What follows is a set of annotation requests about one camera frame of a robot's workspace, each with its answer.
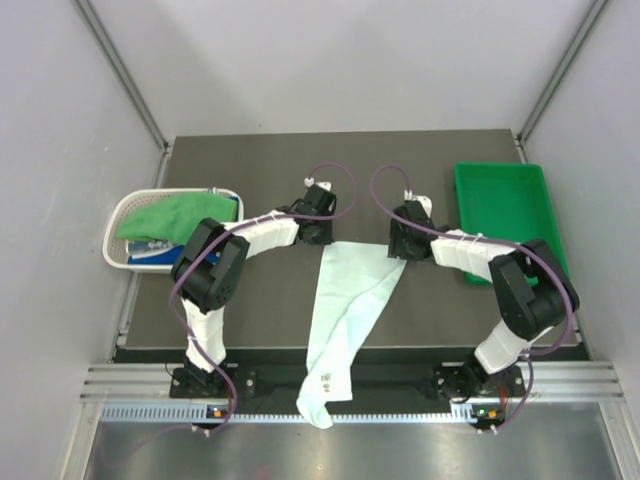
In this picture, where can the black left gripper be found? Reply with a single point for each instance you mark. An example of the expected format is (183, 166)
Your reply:
(326, 238)

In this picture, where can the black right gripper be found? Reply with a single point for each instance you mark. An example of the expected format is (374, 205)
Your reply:
(397, 249)

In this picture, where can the pale mint towel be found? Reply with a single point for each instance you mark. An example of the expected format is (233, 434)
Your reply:
(355, 283)

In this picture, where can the green towel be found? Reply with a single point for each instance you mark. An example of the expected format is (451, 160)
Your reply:
(175, 218)

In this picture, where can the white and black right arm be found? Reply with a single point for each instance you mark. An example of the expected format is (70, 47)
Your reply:
(532, 291)

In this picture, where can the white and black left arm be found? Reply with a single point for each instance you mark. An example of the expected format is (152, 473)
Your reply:
(209, 269)

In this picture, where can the green plastic bin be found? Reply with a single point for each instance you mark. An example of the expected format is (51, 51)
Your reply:
(507, 201)

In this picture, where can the white plastic basket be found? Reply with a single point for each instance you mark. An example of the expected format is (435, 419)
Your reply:
(114, 249)

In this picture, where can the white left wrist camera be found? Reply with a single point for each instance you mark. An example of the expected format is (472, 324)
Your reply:
(310, 181)

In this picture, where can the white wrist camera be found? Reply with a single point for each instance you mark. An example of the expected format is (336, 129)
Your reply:
(310, 181)
(424, 200)

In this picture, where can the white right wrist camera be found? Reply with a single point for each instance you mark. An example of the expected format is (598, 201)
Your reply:
(424, 200)

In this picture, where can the right aluminium corner post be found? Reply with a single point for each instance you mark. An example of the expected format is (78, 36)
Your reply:
(595, 11)

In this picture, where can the aluminium corner post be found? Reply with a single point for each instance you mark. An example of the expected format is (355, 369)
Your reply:
(92, 20)
(595, 11)

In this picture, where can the left aluminium corner post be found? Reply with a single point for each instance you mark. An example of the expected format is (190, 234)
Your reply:
(92, 20)

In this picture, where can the aluminium frame rail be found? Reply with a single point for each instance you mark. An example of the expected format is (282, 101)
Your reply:
(554, 381)

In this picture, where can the grey slotted cable duct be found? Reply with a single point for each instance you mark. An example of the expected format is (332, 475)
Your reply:
(204, 414)

